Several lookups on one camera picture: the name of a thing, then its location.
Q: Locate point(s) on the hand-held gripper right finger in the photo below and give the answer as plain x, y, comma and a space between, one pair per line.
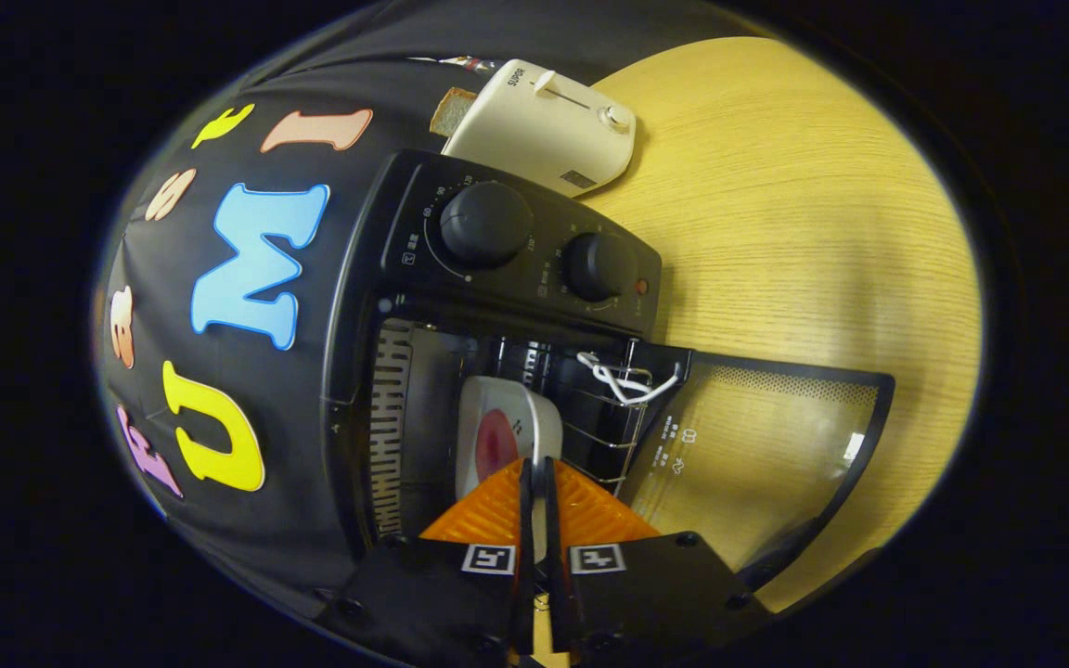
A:
560, 603

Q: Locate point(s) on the bread slice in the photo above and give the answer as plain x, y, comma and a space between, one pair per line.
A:
453, 111

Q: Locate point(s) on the white pop-up toaster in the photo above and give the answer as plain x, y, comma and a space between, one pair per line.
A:
534, 139

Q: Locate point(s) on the pink ham slice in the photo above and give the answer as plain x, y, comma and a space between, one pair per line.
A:
497, 445

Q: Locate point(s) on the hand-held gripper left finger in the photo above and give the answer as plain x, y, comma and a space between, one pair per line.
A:
525, 594

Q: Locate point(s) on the black toaster oven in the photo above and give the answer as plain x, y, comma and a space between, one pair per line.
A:
534, 269

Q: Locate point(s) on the white square plate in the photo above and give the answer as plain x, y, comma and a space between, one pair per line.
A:
536, 417

